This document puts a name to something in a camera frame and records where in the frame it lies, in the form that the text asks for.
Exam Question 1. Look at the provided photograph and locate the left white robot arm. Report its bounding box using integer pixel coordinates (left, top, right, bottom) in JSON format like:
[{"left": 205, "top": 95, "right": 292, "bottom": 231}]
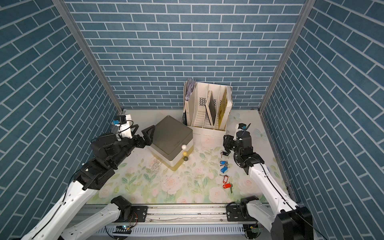
[{"left": 22, "top": 125, "right": 155, "bottom": 240}]

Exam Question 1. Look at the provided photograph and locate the metal corner post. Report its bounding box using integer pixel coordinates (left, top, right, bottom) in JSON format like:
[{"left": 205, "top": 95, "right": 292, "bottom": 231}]
[
  {"left": 52, "top": 0, "right": 123, "bottom": 113},
  {"left": 258, "top": 0, "right": 316, "bottom": 114}
]

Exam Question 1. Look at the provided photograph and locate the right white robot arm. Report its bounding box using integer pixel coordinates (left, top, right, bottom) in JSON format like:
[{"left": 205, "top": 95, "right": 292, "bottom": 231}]
[{"left": 223, "top": 129, "right": 314, "bottom": 240}]

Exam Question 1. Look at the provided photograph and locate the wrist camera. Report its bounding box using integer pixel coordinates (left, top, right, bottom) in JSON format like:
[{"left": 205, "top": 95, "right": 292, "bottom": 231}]
[
  {"left": 112, "top": 115, "right": 134, "bottom": 139},
  {"left": 234, "top": 123, "right": 251, "bottom": 141}
]

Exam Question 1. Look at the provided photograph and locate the yellow cover book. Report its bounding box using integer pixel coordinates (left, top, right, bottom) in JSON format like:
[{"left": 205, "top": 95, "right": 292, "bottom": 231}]
[{"left": 218, "top": 86, "right": 233, "bottom": 131}]

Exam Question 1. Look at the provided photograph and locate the floral table mat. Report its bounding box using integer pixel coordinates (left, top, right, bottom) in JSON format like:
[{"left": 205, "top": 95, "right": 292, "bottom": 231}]
[{"left": 91, "top": 143, "right": 286, "bottom": 205}]

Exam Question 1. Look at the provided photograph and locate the left metal corner post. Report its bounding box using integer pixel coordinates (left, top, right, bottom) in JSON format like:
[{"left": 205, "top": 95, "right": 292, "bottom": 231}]
[{"left": 52, "top": 0, "right": 123, "bottom": 113}]

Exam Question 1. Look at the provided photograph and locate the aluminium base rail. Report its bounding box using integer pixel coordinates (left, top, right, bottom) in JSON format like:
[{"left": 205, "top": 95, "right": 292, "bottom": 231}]
[{"left": 74, "top": 203, "right": 310, "bottom": 226}]

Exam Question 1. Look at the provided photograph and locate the black car key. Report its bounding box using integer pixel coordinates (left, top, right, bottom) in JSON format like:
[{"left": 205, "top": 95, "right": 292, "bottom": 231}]
[{"left": 220, "top": 150, "right": 231, "bottom": 158}]

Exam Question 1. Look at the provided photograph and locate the white file organizer rack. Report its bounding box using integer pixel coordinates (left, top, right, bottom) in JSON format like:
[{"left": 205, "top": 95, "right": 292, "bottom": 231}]
[{"left": 182, "top": 81, "right": 233, "bottom": 138}]

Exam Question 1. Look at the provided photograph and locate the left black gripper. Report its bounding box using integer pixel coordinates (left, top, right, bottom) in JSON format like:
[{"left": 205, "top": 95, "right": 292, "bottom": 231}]
[{"left": 109, "top": 123, "right": 156, "bottom": 167}]

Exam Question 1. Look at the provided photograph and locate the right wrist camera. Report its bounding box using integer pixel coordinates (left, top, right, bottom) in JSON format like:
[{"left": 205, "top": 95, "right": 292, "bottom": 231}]
[{"left": 234, "top": 123, "right": 251, "bottom": 141}]

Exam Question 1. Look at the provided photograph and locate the olive and cream drawer cabinet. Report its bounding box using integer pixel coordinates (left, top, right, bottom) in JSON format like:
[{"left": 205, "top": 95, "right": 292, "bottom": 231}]
[{"left": 150, "top": 116, "right": 194, "bottom": 171}]

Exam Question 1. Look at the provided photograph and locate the red tag key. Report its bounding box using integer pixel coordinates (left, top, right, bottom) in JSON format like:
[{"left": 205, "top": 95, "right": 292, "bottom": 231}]
[
  {"left": 221, "top": 175, "right": 229, "bottom": 184},
  {"left": 223, "top": 183, "right": 233, "bottom": 193}
]

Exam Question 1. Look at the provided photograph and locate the dark cover book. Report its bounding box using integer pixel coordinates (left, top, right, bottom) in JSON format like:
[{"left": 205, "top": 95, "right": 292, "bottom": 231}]
[{"left": 206, "top": 91, "right": 216, "bottom": 127}]

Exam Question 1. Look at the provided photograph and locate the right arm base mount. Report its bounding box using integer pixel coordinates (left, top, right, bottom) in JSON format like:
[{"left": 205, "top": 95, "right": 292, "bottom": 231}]
[{"left": 226, "top": 196, "right": 259, "bottom": 222}]

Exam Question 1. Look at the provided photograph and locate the blue spine book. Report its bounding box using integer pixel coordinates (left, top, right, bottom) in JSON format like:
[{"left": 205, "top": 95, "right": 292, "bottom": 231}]
[{"left": 184, "top": 79, "right": 197, "bottom": 126}]

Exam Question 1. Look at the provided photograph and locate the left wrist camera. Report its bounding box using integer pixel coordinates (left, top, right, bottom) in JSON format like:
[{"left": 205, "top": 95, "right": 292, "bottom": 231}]
[{"left": 112, "top": 115, "right": 134, "bottom": 139}]

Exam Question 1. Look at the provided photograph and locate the right metal corner post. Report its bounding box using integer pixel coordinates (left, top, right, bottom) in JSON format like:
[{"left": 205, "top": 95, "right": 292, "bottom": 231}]
[{"left": 258, "top": 0, "right": 316, "bottom": 114}]

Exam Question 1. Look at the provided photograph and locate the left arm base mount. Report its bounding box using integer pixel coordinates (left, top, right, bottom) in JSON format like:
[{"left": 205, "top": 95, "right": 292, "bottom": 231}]
[{"left": 111, "top": 196, "right": 149, "bottom": 223}]

